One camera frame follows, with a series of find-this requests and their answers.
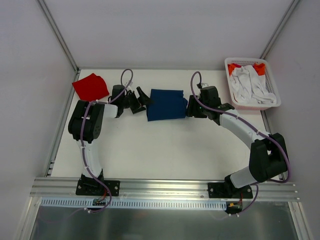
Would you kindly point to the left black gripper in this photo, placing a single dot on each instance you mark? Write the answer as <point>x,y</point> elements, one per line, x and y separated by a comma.
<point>136,103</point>

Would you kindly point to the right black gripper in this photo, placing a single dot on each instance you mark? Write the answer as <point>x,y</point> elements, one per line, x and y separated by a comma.
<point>194,109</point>

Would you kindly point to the blue t shirt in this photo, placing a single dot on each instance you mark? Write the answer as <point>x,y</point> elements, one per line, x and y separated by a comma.
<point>166,105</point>

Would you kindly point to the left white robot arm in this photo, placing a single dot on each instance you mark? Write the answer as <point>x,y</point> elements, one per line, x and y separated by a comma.
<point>85,126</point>

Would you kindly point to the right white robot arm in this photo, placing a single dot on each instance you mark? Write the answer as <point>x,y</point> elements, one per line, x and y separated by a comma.
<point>268,156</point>

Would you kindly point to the white t shirt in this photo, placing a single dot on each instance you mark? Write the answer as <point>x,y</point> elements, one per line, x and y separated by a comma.
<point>250,88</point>

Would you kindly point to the white plastic basket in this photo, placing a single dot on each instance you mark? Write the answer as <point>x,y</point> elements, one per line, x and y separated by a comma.
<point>270,83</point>

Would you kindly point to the folded red t shirt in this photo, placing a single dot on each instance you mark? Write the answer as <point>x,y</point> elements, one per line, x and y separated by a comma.
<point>91,88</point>

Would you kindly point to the orange t shirt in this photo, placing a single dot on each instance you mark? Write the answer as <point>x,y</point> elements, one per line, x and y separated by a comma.
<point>259,68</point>

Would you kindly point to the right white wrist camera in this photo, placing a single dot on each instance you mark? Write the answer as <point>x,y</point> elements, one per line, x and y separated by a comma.
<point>202,85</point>

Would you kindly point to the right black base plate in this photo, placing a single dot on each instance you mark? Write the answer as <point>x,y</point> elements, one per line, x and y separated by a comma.
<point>221,190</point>

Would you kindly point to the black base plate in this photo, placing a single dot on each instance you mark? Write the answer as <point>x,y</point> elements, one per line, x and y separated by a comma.
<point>90,187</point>
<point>221,190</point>

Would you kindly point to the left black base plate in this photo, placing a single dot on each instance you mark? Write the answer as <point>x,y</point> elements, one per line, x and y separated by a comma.
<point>90,187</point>

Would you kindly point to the aluminium mounting rail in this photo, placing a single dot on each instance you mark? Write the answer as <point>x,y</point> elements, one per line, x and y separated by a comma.
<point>155,189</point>

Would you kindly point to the white slotted cable duct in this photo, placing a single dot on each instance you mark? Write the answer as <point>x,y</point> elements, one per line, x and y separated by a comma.
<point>135,203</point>

